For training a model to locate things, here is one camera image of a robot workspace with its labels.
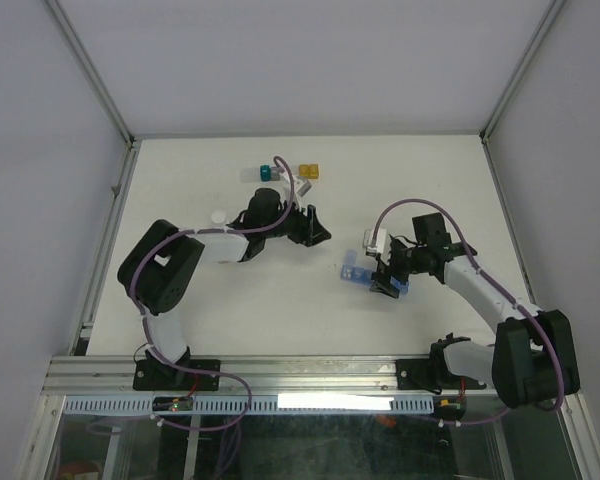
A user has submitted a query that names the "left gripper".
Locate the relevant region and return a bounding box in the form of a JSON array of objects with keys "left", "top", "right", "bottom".
[{"left": 262, "top": 196, "right": 330, "bottom": 247}]

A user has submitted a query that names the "blue weekly pill organizer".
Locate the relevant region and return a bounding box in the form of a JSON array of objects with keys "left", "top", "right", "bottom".
[{"left": 340, "top": 249, "right": 410, "bottom": 298}]

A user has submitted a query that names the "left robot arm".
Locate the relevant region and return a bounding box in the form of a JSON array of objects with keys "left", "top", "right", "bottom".
[{"left": 117, "top": 188, "right": 332, "bottom": 389}]

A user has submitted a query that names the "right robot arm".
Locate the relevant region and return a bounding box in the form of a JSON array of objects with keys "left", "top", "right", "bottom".
[{"left": 363, "top": 213, "right": 581, "bottom": 409}]

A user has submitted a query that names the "white cap pill bottle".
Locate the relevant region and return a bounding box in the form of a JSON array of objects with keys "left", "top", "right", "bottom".
[{"left": 210, "top": 210, "right": 227, "bottom": 226}]

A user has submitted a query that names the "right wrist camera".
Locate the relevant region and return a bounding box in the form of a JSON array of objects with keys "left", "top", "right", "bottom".
[{"left": 362, "top": 228, "right": 390, "bottom": 258}]

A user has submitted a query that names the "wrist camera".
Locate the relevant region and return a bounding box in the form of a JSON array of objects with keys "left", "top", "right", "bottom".
[
  {"left": 362, "top": 228, "right": 390, "bottom": 258},
  {"left": 280, "top": 174, "right": 312, "bottom": 209}
]

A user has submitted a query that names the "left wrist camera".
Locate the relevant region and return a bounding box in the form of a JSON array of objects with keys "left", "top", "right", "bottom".
[{"left": 280, "top": 174, "right": 312, "bottom": 209}]

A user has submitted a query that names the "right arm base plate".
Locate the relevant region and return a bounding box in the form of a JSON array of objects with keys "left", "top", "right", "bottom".
[{"left": 395, "top": 357, "right": 486, "bottom": 395}]

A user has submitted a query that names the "grey slotted cable duct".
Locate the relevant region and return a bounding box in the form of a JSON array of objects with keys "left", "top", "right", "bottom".
[{"left": 64, "top": 393, "right": 434, "bottom": 417}]

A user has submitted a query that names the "left aluminium frame post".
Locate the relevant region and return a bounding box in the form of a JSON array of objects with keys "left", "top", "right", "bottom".
[{"left": 42, "top": 0, "right": 141, "bottom": 151}]

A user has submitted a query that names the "aluminium frame post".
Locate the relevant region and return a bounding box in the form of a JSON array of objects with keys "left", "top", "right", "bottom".
[
  {"left": 42, "top": 0, "right": 141, "bottom": 151},
  {"left": 479, "top": 0, "right": 569, "bottom": 144}
]

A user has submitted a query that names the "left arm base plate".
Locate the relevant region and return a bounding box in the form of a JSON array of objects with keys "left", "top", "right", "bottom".
[{"left": 132, "top": 355, "right": 221, "bottom": 392}]

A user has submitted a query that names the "aluminium front rail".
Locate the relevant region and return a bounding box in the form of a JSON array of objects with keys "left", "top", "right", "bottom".
[{"left": 42, "top": 353, "right": 579, "bottom": 399}]

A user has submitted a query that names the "right aluminium frame post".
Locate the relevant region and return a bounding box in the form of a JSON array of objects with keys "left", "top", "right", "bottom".
[{"left": 479, "top": 0, "right": 569, "bottom": 144}]

